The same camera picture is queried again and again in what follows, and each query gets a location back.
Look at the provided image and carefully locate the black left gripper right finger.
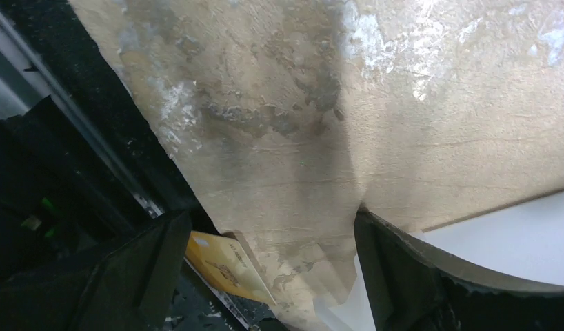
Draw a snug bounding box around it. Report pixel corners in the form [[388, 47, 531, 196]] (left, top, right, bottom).
[[354, 210, 564, 330]]

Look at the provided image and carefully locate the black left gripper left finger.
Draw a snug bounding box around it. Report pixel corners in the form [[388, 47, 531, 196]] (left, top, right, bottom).
[[0, 211, 192, 330]]

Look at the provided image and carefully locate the gold credit card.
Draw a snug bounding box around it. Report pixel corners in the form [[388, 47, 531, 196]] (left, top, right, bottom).
[[185, 231, 276, 305]]

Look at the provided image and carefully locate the white plastic card box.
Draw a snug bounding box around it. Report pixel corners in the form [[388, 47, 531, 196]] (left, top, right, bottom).
[[314, 192, 564, 330]]

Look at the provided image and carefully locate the aluminium frame rail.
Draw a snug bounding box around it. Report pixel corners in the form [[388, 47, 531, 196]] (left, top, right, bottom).
[[0, 12, 163, 227]]

